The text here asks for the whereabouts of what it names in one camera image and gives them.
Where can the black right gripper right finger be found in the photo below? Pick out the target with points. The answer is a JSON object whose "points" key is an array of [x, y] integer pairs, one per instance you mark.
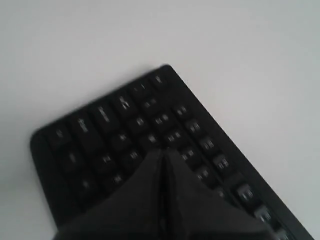
{"points": [[194, 212]]}

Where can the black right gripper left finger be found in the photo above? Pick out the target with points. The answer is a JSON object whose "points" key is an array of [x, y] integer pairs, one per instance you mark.
{"points": [[131, 213]]}

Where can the black acer keyboard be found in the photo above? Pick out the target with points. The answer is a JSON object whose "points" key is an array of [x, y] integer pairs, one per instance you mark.
{"points": [[84, 157]]}

